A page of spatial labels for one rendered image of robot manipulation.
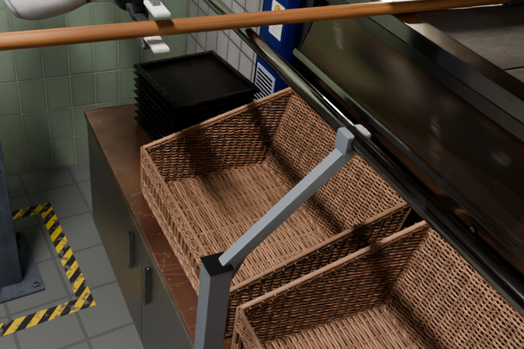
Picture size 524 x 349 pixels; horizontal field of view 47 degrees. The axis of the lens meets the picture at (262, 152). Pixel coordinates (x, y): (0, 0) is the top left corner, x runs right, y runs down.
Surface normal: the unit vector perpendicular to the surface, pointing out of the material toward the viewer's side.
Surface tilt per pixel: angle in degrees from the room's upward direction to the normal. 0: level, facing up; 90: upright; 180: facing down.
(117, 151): 0
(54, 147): 90
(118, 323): 0
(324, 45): 70
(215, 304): 90
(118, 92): 90
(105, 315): 0
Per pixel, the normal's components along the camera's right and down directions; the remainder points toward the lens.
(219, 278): 0.45, 0.55
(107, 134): 0.12, -0.81
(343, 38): -0.79, -0.11
